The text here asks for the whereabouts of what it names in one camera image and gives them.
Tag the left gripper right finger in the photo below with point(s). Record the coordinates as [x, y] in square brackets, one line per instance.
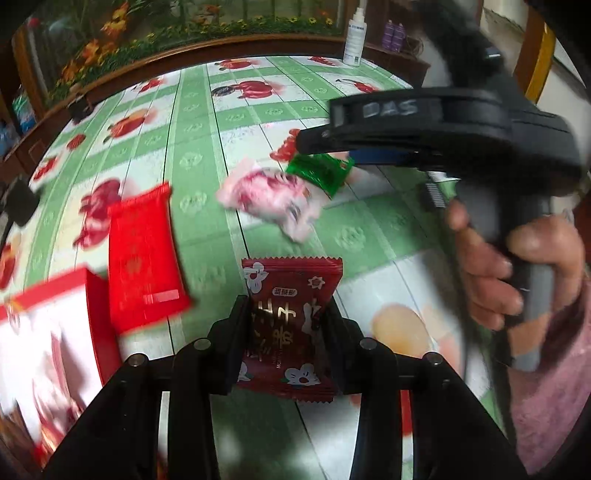
[359, 364]

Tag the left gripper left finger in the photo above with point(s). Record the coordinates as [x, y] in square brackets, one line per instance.
[211, 364]

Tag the dark red flower candy packet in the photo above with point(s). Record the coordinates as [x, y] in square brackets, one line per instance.
[283, 356]

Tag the bright red snack packet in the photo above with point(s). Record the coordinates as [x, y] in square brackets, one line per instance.
[144, 279]

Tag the green candy wrapper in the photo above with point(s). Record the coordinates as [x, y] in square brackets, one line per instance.
[322, 170]

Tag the pink bear snack packet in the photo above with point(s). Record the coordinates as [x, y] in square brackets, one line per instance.
[271, 195]

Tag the pink sleeve forearm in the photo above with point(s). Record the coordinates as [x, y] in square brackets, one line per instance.
[550, 407]

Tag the right hand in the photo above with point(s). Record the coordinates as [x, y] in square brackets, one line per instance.
[550, 240]

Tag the purple bottle right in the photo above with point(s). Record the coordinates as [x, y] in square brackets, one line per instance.
[399, 38]

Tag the purple bottle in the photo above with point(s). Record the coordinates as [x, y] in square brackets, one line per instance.
[399, 38]
[388, 35]

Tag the purple bottle left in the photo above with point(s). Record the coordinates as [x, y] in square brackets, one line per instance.
[388, 35]

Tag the red gift box tray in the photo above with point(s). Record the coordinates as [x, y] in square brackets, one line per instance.
[58, 349]

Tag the white spray bottle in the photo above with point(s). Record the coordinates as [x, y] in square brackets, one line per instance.
[355, 38]

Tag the black round container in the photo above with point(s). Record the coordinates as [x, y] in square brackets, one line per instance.
[18, 201]

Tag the small black box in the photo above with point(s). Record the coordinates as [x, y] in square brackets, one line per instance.
[79, 108]

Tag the floral glass wall panel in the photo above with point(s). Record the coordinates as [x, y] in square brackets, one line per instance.
[77, 42]

